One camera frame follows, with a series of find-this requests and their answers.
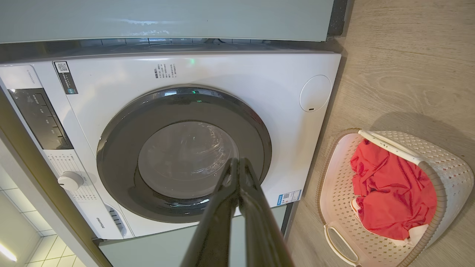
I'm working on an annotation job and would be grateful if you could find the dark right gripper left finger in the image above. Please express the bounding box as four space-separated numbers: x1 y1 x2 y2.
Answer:
181 158 240 267

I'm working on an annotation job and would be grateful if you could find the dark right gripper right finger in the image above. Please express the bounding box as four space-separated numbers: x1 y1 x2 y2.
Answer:
239 158 294 267

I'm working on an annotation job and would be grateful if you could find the white perforated laundry basket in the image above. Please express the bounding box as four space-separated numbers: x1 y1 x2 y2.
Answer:
317 129 475 267

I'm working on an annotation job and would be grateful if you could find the blue energy label sticker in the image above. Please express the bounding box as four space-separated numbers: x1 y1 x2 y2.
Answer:
276 190 302 206

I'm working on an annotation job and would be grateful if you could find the round dark washing machine door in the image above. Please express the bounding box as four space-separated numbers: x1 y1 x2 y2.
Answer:
96 86 272 224

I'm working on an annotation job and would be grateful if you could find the red garment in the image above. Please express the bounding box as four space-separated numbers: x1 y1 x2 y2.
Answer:
350 139 438 241

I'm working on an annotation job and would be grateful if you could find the round white filter cover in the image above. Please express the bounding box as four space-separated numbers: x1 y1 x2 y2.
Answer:
299 75 332 113

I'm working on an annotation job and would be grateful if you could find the white washing machine knob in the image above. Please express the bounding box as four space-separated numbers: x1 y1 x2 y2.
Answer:
58 171 85 191

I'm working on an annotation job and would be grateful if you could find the white front-load washing machine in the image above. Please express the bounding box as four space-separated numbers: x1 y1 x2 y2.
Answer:
0 52 342 240

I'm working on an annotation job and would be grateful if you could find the black washer control panel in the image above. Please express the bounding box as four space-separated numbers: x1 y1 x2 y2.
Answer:
8 88 73 150

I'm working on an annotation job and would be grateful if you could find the black QR code sticker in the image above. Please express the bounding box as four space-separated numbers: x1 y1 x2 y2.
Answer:
54 61 78 95

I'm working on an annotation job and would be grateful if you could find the wide pale green cabinet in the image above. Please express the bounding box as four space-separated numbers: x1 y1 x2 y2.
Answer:
0 0 334 44

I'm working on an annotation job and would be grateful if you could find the white detergent drawer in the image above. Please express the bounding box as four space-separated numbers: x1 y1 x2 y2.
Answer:
0 65 43 90

